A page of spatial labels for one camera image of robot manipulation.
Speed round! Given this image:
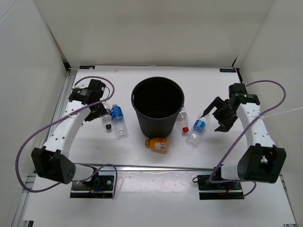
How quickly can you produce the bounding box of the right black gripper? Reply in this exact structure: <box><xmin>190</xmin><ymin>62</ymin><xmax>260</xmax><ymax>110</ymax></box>
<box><xmin>202</xmin><ymin>96</ymin><xmax>238</xmax><ymax>132</ymax></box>

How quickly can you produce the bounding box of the small black cap bottle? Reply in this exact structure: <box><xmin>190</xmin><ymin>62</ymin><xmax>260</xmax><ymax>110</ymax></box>
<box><xmin>102</xmin><ymin>103</ymin><xmax>112</xmax><ymax>131</ymax></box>

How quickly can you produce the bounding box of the blue label bottle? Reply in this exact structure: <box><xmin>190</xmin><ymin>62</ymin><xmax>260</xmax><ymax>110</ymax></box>
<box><xmin>186</xmin><ymin>117</ymin><xmax>207</xmax><ymax>147</ymax></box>
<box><xmin>111</xmin><ymin>103</ymin><xmax>128</xmax><ymax>139</ymax></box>

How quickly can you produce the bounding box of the red cap clear bottle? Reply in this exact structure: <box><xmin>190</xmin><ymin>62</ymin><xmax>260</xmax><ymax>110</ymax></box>
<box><xmin>176</xmin><ymin>106</ymin><xmax>189</xmax><ymax>134</ymax></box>

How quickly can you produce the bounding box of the orange juice bottle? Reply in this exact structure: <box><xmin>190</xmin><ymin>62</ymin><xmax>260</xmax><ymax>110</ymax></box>
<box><xmin>145</xmin><ymin>138</ymin><xmax>168</xmax><ymax>154</ymax></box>

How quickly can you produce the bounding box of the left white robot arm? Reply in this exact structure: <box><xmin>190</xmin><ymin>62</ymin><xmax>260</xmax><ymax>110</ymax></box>
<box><xmin>31</xmin><ymin>79</ymin><xmax>107</xmax><ymax>189</ymax></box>

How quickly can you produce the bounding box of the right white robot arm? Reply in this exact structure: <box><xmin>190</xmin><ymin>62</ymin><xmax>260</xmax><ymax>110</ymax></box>
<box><xmin>203</xmin><ymin>83</ymin><xmax>286</xmax><ymax>189</ymax></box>

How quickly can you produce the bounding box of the black plastic bin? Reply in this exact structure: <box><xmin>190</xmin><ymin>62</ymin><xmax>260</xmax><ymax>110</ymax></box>
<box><xmin>131</xmin><ymin>77</ymin><xmax>185</xmax><ymax>139</ymax></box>

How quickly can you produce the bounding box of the blue sticker right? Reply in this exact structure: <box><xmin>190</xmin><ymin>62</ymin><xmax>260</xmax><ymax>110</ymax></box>
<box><xmin>219</xmin><ymin>68</ymin><xmax>237</xmax><ymax>73</ymax></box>

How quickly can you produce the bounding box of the blue sticker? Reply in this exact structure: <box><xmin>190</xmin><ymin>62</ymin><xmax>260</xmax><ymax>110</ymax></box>
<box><xmin>79</xmin><ymin>65</ymin><xmax>95</xmax><ymax>70</ymax></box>
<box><xmin>219</xmin><ymin>68</ymin><xmax>237</xmax><ymax>73</ymax></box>

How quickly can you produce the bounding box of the blue sticker left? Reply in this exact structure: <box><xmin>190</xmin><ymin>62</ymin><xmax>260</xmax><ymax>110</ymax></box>
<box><xmin>79</xmin><ymin>65</ymin><xmax>95</xmax><ymax>70</ymax></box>

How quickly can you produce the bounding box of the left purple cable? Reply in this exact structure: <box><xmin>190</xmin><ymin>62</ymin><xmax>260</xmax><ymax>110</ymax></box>
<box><xmin>16</xmin><ymin>76</ymin><xmax>118</xmax><ymax>199</ymax></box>

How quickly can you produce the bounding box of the purple cable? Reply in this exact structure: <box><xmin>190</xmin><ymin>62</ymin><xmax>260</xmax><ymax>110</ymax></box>
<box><xmin>208</xmin><ymin>79</ymin><xmax>286</xmax><ymax>198</ymax></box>
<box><xmin>16</xmin><ymin>76</ymin><xmax>118</xmax><ymax>199</ymax></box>

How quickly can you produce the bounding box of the left aluminium frame rail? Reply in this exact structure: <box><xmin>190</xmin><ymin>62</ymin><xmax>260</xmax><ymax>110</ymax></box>
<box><xmin>51</xmin><ymin>67</ymin><xmax>78</xmax><ymax>133</ymax></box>

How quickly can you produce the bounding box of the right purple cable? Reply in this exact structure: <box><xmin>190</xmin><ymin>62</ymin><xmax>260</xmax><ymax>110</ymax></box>
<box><xmin>208</xmin><ymin>79</ymin><xmax>286</xmax><ymax>198</ymax></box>

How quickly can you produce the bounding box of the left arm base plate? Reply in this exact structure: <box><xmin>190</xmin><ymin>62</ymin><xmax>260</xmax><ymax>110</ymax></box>
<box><xmin>70</xmin><ymin>171</ymin><xmax>116</xmax><ymax>199</ymax></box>

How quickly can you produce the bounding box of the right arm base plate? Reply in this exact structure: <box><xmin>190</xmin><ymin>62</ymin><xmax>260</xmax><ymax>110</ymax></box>
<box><xmin>192</xmin><ymin>175</ymin><xmax>244</xmax><ymax>200</ymax></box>

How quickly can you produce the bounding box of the white cable tie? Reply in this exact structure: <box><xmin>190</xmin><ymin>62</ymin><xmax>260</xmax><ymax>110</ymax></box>
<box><xmin>259</xmin><ymin>107</ymin><xmax>303</xmax><ymax>119</ymax></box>

